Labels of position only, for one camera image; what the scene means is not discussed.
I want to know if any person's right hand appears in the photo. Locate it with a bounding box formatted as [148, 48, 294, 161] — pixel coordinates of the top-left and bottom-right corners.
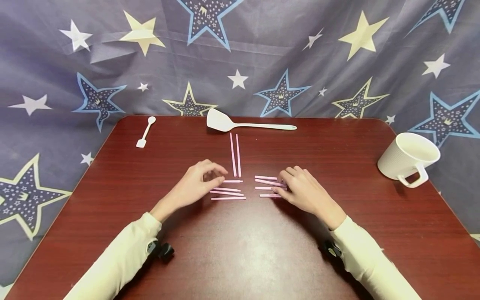
[272, 166, 339, 218]

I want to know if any person's left hand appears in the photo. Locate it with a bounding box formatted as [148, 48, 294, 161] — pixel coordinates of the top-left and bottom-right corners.
[169, 160, 229, 211]

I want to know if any person's left forearm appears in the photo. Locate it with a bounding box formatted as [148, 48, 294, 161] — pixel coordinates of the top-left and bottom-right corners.
[64, 195, 179, 300]

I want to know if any person's right forearm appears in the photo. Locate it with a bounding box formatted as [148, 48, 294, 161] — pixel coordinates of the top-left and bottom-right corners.
[318, 202, 423, 300]

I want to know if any small white plastic scoop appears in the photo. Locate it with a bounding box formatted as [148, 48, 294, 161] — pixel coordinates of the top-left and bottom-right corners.
[135, 116, 157, 149]

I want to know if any white ribbed cup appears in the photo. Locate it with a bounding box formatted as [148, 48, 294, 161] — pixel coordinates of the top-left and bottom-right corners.
[377, 132, 441, 188]

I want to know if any white spatula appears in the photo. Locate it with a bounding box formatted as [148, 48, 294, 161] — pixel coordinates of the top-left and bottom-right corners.
[206, 108, 298, 133]

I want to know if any black wrist band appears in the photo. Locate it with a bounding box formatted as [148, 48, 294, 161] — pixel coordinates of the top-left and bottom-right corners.
[147, 240, 175, 263]
[322, 240, 343, 259]

